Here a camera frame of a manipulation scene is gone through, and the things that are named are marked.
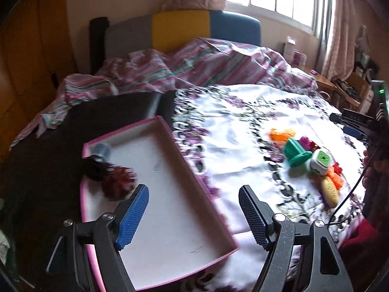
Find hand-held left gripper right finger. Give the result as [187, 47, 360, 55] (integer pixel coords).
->
[239, 185, 354, 292]

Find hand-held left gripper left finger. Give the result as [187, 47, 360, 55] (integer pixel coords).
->
[45, 184, 149, 292]

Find pink cardboard box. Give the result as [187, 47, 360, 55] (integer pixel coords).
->
[80, 116, 240, 291]

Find orange holed toy block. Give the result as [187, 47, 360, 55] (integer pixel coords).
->
[327, 172, 345, 189]

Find orange-yellow toy block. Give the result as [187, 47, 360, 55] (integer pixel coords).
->
[270, 128, 296, 142]

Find yellow oval toy mold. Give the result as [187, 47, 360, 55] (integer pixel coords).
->
[320, 176, 339, 207]

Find person's right hand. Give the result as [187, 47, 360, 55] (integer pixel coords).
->
[362, 150, 389, 189]

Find dark red spiky ball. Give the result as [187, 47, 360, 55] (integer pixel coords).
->
[102, 166, 137, 201]

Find wooden nightstand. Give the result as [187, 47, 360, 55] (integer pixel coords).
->
[307, 67, 338, 92]

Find magenta toy piece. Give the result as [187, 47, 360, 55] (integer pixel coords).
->
[298, 136, 318, 152]

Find white green toy cube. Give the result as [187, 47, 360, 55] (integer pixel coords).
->
[308, 147, 332, 177]

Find cluttered wooden shelf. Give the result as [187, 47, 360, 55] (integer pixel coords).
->
[334, 24, 383, 113]

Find green toy stamp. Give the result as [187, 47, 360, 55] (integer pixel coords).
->
[284, 138, 313, 168]

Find black round object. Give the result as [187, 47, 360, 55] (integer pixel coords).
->
[83, 155, 113, 182]

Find grey-blue small cylinder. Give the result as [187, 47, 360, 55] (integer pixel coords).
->
[91, 143, 111, 162]

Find white small boxes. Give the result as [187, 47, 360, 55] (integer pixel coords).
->
[281, 35, 306, 66]

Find white floral embroidered tablecloth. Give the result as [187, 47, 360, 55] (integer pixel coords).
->
[172, 83, 368, 292]

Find long pink curtain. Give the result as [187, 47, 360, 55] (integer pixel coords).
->
[313, 0, 365, 80]

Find red cloth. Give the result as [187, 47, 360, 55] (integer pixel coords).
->
[339, 216, 383, 280]

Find pale patterned cloth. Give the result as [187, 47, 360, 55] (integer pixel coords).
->
[0, 198, 19, 280]

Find pink striped blanket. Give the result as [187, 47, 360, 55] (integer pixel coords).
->
[10, 36, 319, 149]

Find dark upright panel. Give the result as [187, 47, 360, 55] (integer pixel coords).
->
[89, 17, 109, 73]

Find grey yellow blue headboard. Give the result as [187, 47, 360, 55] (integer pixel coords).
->
[103, 10, 262, 58]

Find wooden wardrobe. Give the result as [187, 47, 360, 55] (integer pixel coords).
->
[0, 0, 76, 146]

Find black cable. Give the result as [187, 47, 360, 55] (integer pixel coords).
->
[327, 146, 383, 227]

